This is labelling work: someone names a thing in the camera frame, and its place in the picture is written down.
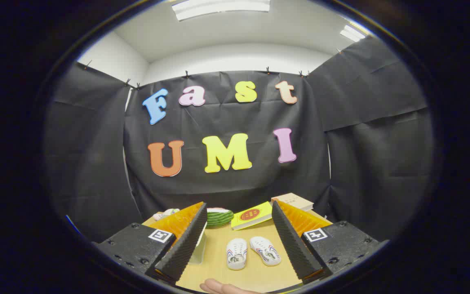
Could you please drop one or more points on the yellow book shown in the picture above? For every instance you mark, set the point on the yellow book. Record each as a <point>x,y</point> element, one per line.
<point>251,215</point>

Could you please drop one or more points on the black backdrop cloth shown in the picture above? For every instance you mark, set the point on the black backdrop cloth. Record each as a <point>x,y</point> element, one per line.
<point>222,122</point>

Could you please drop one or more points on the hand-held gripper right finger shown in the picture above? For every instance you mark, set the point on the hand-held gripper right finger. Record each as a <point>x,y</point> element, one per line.
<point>294,249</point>

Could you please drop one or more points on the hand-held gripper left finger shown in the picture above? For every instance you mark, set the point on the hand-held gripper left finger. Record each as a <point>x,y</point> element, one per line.
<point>182,249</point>

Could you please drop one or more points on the tan book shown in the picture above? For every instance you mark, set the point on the tan book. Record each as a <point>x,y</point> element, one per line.
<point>294,201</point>

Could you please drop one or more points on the pink green plush toy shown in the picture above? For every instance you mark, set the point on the pink green plush toy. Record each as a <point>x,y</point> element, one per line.
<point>165,213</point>

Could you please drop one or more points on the watermelon slice plush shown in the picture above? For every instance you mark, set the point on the watermelon slice plush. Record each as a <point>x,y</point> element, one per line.
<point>220,217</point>

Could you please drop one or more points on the beige fabric storage box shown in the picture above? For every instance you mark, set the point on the beige fabric storage box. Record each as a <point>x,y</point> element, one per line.
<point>199,251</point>

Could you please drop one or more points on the small ceiling light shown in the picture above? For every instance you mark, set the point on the small ceiling light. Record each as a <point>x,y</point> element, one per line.
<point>352,33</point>

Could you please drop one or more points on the white canvas shoe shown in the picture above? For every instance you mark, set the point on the white canvas shoe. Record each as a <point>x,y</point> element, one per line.
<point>265,250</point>
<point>236,254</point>

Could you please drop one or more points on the long ceiling light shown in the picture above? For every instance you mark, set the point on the long ceiling light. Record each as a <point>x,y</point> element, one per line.
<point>220,8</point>

